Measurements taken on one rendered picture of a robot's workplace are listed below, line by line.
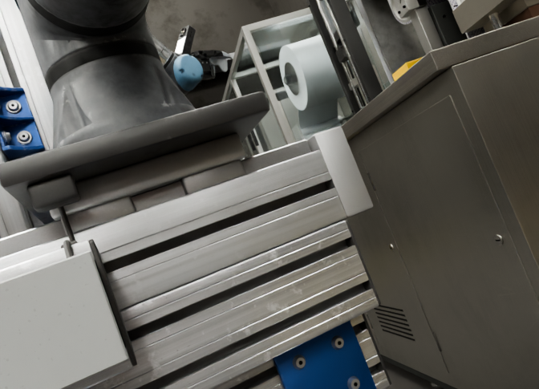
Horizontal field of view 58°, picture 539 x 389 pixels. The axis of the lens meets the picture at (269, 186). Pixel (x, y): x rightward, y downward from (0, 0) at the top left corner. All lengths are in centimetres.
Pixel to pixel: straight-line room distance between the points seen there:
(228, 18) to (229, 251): 543
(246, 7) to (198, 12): 57
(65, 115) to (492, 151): 75
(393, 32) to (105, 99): 139
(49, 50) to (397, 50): 136
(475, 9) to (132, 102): 96
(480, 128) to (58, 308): 82
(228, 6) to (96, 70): 544
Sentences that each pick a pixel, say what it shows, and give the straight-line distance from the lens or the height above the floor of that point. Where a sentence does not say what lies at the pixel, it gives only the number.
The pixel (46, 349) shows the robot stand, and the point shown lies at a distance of 32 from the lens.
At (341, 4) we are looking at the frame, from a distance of 167.
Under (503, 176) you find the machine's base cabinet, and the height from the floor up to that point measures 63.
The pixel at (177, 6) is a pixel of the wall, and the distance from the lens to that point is 577.
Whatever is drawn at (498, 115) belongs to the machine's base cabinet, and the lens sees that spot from 101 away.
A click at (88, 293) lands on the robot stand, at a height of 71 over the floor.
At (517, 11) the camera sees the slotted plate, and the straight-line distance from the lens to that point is 126.
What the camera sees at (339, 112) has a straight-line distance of 230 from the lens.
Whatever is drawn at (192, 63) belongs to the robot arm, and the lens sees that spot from 119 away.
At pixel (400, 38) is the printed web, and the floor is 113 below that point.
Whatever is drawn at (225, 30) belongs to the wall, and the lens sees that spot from 574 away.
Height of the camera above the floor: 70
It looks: 5 degrees up
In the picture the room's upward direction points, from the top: 21 degrees counter-clockwise
